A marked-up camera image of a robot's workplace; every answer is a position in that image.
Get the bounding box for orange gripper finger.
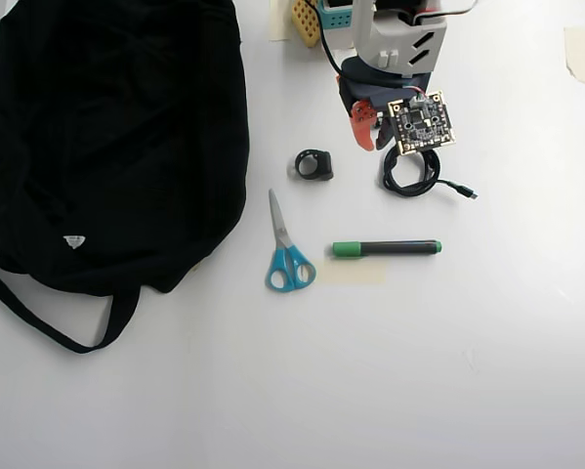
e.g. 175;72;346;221
349;99;379;152

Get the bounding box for grey blue gripper body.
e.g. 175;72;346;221
338;56;433;118

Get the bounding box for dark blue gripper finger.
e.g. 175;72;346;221
372;115;396;149

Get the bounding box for green marker with black barrel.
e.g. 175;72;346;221
331;238;443;260

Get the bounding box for yellow perforated robot base part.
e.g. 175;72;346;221
291;0;322;49

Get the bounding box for black fabric bag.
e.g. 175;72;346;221
0;0;252;355

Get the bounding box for narrow beige masking tape strip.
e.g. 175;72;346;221
269;0;298;43

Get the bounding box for wide beige masking tape strip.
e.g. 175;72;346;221
319;257;388;287

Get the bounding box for torn beige masking tape piece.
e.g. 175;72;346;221
564;26;585;87

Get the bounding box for bare camera circuit board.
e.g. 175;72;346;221
387;90;457;156

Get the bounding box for black coiled USB cable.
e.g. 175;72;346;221
382;146;480;201

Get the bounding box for black camera cable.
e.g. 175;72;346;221
313;0;345;75

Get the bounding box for black plastic ring clip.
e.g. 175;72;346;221
287;149;334;183

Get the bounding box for red white servo wires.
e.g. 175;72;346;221
413;0;480;26

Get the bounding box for blue handled scissors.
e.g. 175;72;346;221
265;188;317;294

